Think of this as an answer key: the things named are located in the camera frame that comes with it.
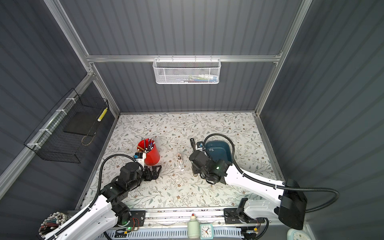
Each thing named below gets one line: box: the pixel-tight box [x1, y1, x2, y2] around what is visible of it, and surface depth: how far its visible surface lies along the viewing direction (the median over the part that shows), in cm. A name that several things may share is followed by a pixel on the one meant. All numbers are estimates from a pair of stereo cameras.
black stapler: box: [190, 138, 196, 152], surface depth 103 cm
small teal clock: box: [200, 224, 214, 240], surface depth 70 cm
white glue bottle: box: [187, 213, 200, 239], surface depth 66 cm
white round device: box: [287, 228, 311, 240], surface depth 68 cm
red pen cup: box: [137, 138, 161, 166], surface depth 88 cm
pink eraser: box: [177, 153, 185, 172], surface depth 93 cm
